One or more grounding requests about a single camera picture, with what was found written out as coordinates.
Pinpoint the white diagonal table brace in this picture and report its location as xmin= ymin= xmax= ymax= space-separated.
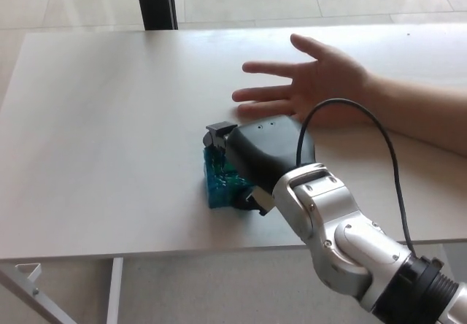
xmin=0 ymin=267 xmax=76 ymax=324

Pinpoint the black vertical post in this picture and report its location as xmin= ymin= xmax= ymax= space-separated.
xmin=133 ymin=0 xmax=179 ymax=31

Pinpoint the person's bare hand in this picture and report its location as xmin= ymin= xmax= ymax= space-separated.
xmin=232 ymin=34 xmax=377 ymax=126

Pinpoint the white upright table leg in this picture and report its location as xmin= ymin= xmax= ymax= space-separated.
xmin=107 ymin=257 xmax=126 ymax=324

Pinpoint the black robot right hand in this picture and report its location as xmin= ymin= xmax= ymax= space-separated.
xmin=201 ymin=116 xmax=317 ymax=217

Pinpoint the white hook bracket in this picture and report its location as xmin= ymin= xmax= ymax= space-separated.
xmin=15 ymin=262 xmax=42 ymax=283

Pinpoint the teal foil-wrapped cube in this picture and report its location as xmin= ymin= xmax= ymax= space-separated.
xmin=202 ymin=146 xmax=256 ymax=210

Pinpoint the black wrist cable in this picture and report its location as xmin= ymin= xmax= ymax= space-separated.
xmin=296 ymin=98 xmax=416 ymax=252

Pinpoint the person's bare forearm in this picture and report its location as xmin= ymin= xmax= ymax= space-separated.
xmin=368 ymin=72 xmax=467 ymax=157

